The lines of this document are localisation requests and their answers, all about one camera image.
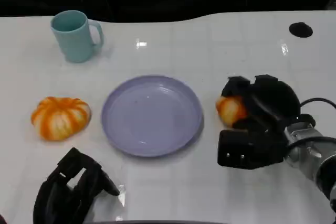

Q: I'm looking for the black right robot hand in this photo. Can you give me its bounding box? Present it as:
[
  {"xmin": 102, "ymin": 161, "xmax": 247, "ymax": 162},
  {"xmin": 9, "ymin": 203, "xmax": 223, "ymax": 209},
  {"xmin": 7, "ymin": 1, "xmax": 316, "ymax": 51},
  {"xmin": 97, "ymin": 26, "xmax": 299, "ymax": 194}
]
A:
[{"xmin": 221, "ymin": 74, "xmax": 300, "ymax": 141}]

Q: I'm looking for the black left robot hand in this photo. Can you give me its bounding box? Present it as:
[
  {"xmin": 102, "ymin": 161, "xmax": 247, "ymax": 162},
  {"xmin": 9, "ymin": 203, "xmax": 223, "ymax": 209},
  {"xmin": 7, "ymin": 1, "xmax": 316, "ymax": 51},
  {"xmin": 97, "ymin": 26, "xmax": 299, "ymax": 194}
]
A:
[{"xmin": 33, "ymin": 147, "xmax": 121, "ymax": 224}]

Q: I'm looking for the orange and white bread roll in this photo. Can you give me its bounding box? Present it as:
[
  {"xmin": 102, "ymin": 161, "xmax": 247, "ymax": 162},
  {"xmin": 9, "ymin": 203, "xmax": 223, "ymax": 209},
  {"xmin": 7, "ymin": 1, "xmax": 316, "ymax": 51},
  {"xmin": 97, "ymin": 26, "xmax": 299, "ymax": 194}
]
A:
[
  {"xmin": 215, "ymin": 94, "xmax": 249, "ymax": 127},
  {"xmin": 30, "ymin": 96, "xmax": 92, "ymax": 142}
]

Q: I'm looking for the black round table grommet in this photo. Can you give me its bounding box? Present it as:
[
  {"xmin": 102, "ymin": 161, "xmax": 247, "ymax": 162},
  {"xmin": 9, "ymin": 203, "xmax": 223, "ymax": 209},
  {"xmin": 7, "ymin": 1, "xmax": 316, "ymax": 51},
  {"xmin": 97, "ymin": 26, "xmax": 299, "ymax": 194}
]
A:
[{"xmin": 288, "ymin": 22, "xmax": 313, "ymax": 38}]

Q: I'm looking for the lilac plate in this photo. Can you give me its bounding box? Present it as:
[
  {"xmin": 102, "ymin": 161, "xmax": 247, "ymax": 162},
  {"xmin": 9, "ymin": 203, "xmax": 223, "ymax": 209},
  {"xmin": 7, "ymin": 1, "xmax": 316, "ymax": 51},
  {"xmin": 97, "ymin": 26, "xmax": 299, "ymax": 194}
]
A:
[{"xmin": 101, "ymin": 74, "xmax": 204, "ymax": 158}]

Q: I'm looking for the pale green mug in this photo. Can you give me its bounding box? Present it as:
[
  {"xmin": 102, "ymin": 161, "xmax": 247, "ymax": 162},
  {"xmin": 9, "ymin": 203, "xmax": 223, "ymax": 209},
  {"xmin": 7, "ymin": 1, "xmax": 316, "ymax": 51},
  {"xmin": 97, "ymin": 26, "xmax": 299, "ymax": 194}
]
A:
[{"xmin": 50, "ymin": 10, "xmax": 104, "ymax": 63}]

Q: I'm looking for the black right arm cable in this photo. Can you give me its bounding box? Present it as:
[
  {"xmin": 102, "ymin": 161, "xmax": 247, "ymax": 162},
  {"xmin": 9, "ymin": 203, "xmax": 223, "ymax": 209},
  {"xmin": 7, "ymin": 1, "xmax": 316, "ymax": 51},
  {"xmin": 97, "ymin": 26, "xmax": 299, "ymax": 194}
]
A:
[{"xmin": 298, "ymin": 97, "xmax": 336, "ymax": 110}]

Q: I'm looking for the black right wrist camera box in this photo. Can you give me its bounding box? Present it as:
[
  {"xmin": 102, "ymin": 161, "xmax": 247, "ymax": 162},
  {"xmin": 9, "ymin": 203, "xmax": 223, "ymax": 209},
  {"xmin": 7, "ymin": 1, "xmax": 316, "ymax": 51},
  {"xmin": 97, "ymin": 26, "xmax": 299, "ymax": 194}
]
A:
[{"xmin": 217, "ymin": 128, "xmax": 287, "ymax": 170}]

